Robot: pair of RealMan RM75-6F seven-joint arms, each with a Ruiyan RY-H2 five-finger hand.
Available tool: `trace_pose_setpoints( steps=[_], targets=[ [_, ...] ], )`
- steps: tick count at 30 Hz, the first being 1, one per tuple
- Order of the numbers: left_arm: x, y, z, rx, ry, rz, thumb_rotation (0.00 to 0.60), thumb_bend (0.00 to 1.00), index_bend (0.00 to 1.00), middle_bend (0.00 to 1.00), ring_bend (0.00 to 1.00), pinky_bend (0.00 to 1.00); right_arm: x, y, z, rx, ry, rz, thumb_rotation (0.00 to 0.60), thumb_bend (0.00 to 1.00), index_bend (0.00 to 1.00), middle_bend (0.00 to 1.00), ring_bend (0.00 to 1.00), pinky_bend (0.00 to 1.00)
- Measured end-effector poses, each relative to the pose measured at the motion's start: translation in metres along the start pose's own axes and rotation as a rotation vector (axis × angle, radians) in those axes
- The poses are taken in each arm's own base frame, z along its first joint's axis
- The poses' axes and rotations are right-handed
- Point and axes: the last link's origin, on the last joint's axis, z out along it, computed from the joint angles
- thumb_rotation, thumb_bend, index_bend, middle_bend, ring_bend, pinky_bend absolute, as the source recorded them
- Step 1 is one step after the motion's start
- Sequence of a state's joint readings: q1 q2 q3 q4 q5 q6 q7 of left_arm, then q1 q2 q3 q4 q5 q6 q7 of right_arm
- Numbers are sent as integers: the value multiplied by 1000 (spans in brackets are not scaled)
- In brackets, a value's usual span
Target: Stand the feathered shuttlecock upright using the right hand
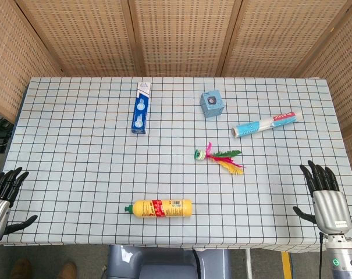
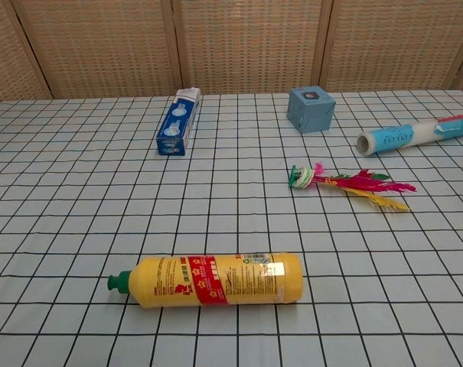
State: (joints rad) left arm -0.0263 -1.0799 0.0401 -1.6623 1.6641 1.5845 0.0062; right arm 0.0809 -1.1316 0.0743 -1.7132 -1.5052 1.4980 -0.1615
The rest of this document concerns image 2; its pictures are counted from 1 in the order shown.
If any small colourful toy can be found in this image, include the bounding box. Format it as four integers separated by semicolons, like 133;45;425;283
290;161;417;213

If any blue white toothpaste box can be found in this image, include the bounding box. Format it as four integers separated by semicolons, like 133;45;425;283
155;86;202;157

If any yellow bottle with green cap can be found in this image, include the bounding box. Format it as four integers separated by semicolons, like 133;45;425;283
107;252;305;309

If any light blue cube box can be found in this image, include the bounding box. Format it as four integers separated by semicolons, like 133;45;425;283
285;86;337;135

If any checked light blue tablecloth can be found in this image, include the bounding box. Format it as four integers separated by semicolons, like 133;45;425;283
0;89;463;367

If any cling film roll, blue label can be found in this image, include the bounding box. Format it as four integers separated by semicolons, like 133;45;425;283
356;112;463;157

